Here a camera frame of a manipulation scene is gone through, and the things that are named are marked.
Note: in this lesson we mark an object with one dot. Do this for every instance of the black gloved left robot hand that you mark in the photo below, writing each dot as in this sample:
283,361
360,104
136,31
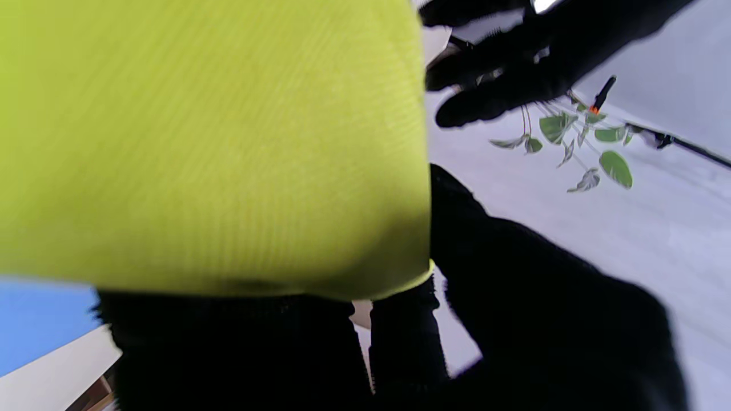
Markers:
542,51

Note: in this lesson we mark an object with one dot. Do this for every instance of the blue and yellow school bag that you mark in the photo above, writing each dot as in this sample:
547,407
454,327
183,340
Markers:
228,142

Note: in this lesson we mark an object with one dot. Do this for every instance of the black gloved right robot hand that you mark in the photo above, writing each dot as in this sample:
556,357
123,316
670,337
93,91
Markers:
542,331

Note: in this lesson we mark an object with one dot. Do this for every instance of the black clamp with orange tip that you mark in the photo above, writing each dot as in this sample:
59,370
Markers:
602,94

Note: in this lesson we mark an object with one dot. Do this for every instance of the black backdrop crossbar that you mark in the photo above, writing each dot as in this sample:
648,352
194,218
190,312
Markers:
685,145

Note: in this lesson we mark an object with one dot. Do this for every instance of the variegated leaf plant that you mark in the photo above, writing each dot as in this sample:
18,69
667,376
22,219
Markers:
617,168

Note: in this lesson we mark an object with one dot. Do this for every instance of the white sheer curtain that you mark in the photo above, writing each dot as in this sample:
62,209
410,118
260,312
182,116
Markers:
657,228

